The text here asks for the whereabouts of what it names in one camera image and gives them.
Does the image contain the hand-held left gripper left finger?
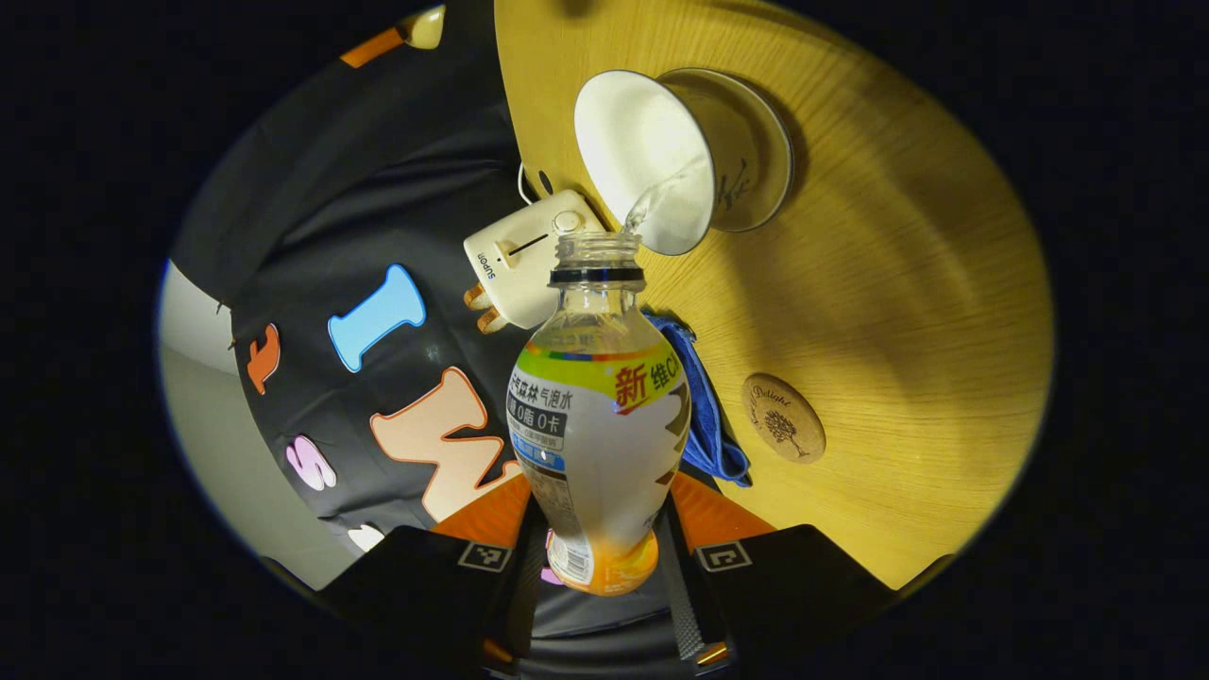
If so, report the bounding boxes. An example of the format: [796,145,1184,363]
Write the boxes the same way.
[316,472,549,677]

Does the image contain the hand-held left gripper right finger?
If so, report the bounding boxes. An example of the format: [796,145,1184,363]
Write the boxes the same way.
[658,470,898,673]

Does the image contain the round cork coaster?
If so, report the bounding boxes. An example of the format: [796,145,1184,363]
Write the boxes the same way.
[741,373,827,464]

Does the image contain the clear water bottle orange label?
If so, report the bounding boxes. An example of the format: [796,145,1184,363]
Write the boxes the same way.
[507,229,692,597]

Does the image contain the cream saucer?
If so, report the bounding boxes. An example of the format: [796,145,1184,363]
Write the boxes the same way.
[661,68,794,233]

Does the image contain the cream teacup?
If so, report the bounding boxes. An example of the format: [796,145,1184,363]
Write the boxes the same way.
[574,69,749,257]

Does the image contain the white toaster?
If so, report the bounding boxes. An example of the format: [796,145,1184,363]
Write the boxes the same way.
[463,189,607,330]

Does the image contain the blue towel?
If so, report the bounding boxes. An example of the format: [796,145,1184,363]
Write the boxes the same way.
[647,312,753,488]

